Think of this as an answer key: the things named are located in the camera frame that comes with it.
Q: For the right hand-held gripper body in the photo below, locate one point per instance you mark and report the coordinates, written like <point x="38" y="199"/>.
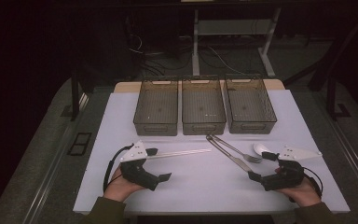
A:
<point x="287" y="177"/>

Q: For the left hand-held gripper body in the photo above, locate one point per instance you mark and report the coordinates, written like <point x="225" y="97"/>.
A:
<point x="135" y="171"/>

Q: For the white ceramic spoon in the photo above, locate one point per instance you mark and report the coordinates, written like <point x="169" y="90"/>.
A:
<point x="258" y="148"/>

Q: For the steel fork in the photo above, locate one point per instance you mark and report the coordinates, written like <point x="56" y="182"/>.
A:
<point x="254" y="158"/>

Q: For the steel table knife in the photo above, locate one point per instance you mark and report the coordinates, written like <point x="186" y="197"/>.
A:
<point x="240" y="164"/>

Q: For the smoky transparent plastic bin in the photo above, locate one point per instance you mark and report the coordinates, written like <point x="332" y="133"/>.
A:
<point x="249" y="104"/>
<point x="202" y="105"/>
<point x="157" y="107"/>

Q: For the person's left hand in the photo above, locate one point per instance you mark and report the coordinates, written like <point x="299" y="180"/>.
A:
<point x="118" y="186"/>

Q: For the wooden board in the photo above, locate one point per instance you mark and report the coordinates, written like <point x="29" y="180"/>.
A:
<point x="124" y="87"/>

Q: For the black metal stand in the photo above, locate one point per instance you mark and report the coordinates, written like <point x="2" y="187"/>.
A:
<point x="331" y="93"/>

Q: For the black rectangular floor frame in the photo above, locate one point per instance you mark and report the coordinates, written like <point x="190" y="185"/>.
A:
<point x="80" y="143"/>

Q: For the metal floor rail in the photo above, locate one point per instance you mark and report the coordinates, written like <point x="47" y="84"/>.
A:
<point x="354" y="161"/>
<point x="48" y="183"/>

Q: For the black floor bracket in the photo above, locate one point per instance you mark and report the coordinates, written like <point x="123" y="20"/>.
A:
<point x="343" y="111"/>

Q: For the white metal desk frame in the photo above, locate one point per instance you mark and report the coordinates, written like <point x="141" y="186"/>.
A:
<point x="195" y="46"/>

